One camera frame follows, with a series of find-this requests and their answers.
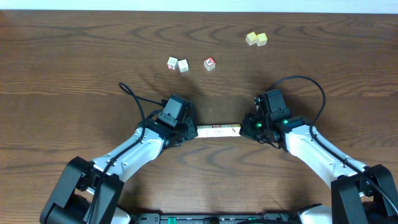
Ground yellow edged bug block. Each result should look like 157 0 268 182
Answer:
197 126 205 138

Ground green edged wooden block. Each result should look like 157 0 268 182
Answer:
201 125 213 138

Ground yellow face wooden block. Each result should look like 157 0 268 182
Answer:
231 124 241 136

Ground red spiral wooden block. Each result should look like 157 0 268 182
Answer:
211 124 223 138

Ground plain cream wooden block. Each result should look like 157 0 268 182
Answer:
221 124 234 137

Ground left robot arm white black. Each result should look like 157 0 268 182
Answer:
40 118 198 223

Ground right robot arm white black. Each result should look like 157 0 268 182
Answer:
240 113 397 223

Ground blue letter white block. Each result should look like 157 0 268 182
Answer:
178 59 189 72

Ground red number three block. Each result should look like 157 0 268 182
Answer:
167 57 178 70

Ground red letter A block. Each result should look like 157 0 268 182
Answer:
204 57 216 71

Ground yellow block left of pair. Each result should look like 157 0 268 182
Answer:
246 32 257 45

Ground yellow block of pair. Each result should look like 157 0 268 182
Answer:
256 32 268 47
246 32 257 45

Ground yellow block right of pair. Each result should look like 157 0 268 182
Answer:
256 32 268 47

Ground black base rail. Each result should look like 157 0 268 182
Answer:
129 212 301 224

